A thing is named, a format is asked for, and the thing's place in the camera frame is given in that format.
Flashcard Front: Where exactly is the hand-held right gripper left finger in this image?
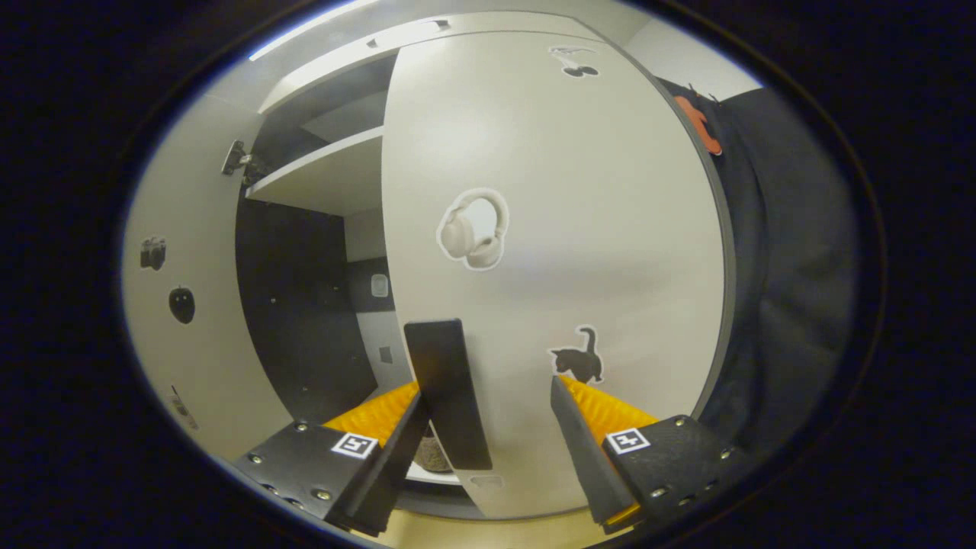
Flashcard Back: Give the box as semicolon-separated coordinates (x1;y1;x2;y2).
233;381;432;537

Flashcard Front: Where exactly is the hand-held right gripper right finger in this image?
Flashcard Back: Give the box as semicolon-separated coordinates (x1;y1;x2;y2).
551;374;752;535

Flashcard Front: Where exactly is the brown fuzzy shoe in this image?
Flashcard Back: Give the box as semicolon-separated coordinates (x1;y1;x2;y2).
414;427;452;474

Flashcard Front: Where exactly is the white shoe cabinet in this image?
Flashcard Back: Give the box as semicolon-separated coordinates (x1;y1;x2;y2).
229;11;739;523

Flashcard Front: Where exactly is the white door with headphone sticker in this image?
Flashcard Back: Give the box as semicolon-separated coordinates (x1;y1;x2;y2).
381;30;737;521

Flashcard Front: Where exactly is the white door with camera sticker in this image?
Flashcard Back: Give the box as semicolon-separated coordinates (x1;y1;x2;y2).
120;95;298;462

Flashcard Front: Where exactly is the white cabinet shelf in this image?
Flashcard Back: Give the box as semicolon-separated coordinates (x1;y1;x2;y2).
246;126;384;217

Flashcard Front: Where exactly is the metal door hinge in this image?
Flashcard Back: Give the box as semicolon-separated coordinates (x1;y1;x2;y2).
221;140;252;178

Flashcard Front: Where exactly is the white cabinet drawer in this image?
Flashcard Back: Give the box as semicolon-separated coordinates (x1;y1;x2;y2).
259;11;603;115

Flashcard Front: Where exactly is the black backdrop cloth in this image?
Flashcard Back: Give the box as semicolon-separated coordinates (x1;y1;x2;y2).
656;76;859;458

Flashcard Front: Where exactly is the black door handle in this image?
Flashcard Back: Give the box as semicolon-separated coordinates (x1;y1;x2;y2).
404;319;493;471

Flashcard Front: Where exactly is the metal drawer handle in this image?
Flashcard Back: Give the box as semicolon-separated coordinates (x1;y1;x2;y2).
366;18;452;48

